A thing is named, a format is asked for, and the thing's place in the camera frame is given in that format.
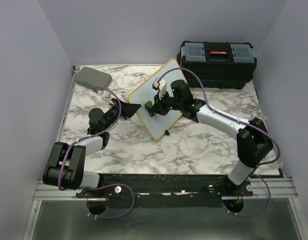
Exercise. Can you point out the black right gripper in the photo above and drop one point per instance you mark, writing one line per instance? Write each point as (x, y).
(158, 106)

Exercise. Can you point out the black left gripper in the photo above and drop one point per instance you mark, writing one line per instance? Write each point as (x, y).
(128, 109)

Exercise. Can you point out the green whiteboard eraser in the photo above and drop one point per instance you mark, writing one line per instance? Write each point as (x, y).
(149, 104)

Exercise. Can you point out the yellow framed whiteboard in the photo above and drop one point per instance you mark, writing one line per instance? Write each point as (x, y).
(156, 125)

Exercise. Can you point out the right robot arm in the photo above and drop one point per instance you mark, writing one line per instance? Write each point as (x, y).
(253, 142)

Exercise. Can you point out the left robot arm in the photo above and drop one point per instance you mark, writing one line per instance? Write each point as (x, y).
(65, 165)

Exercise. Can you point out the grey plastic case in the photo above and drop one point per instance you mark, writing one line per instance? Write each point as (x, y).
(92, 79)

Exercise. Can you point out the black plastic toolbox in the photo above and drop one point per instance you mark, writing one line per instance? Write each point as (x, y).
(222, 65)

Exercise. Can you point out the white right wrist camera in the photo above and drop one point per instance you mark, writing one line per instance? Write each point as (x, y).
(160, 86)

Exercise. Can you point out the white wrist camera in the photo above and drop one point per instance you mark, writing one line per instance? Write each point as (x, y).
(106, 96)
(160, 86)

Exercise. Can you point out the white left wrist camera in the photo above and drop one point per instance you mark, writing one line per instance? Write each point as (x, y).
(106, 96)

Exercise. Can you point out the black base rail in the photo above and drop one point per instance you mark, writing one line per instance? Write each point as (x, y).
(164, 191)

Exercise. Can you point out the aluminium frame rail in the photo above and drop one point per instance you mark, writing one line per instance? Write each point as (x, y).
(49, 193)

